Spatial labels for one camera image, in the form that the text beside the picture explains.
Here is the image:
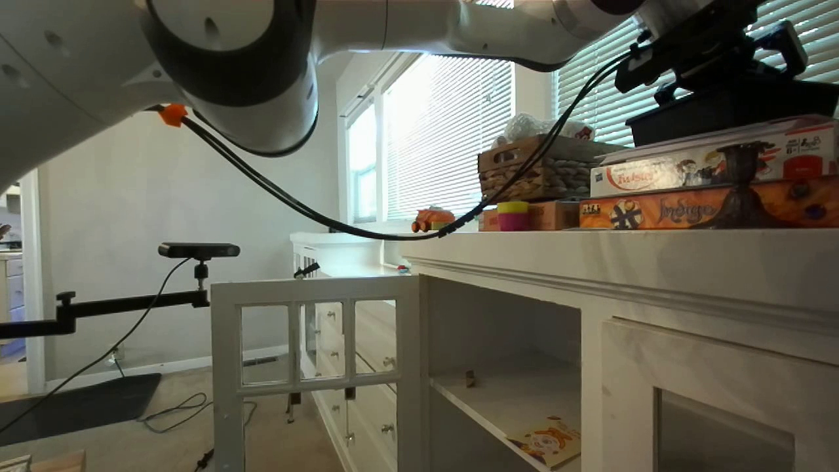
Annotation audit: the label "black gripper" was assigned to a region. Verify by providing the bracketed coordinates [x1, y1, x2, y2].
[653, 70, 770, 112]

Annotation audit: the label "white tall cabinet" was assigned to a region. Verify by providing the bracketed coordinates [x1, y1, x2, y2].
[396, 228, 839, 472]

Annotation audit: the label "white closed cabinet door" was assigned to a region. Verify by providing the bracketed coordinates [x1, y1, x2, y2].
[599, 315, 839, 472]

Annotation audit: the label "white low cabinet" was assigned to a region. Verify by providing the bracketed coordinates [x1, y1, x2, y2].
[289, 232, 413, 472]

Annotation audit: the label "white open cabinet door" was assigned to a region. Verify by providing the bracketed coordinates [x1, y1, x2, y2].
[206, 272, 424, 472]

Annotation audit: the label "white board game box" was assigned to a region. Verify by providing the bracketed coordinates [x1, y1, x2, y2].
[588, 116, 839, 201]

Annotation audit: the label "orange board game box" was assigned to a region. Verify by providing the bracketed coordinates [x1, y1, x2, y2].
[577, 178, 839, 233]

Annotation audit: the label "white tissue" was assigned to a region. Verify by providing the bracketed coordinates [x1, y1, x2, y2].
[494, 112, 598, 148]

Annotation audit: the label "orange wooden box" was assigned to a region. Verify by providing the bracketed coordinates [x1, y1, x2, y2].
[477, 200, 584, 233]

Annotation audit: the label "brown wicker basket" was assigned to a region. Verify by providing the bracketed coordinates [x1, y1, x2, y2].
[477, 132, 606, 208]

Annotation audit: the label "yellow and pink cup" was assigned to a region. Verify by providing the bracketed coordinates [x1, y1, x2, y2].
[493, 200, 534, 233]

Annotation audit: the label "bright white window blinds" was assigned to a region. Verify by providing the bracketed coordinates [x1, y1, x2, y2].
[383, 51, 518, 221]

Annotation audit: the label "orange toy truck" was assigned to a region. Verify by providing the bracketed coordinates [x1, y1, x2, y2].
[409, 205, 459, 237]

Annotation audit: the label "colourful picture book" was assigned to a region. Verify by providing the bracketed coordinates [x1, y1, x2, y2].
[506, 414, 584, 470]

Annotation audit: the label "black floor mat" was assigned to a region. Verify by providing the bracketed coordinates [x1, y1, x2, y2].
[0, 373, 164, 448]

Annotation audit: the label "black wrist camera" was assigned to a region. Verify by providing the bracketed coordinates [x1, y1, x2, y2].
[614, 22, 810, 96]

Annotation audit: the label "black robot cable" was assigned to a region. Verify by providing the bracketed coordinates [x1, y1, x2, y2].
[179, 51, 653, 245]

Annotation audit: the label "black stereo camera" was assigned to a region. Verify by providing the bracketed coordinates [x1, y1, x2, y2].
[154, 241, 243, 262]

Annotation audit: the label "orange cable clip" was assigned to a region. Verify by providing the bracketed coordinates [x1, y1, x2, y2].
[154, 102, 190, 132]

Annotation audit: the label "black floor cable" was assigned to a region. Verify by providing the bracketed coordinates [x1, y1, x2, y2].
[138, 391, 259, 437]

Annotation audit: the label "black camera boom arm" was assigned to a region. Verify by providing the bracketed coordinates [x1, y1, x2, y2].
[0, 256, 215, 342]

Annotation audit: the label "thin black camera cable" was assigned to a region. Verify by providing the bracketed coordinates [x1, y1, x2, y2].
[0, 256, 194, 437]

